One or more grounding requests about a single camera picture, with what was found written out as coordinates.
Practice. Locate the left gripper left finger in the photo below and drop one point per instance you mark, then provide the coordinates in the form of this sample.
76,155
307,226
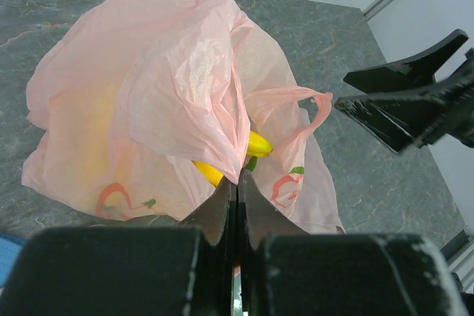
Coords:
185,269

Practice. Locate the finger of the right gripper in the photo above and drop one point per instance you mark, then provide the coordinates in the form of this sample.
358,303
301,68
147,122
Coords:
419,117
409,73

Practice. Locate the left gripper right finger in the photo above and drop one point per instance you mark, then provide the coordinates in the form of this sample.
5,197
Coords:
287,271

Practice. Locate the yellow mango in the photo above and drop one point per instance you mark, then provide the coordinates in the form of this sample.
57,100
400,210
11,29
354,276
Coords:
211,174

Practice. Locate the pink plastic bag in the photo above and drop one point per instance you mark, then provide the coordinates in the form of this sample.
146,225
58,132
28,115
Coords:
137,90

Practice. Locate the yellow banana bunch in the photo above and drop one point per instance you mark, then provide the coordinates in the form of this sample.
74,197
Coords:
258,146

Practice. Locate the aluminium rail front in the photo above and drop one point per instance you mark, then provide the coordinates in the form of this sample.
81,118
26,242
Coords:
458,253

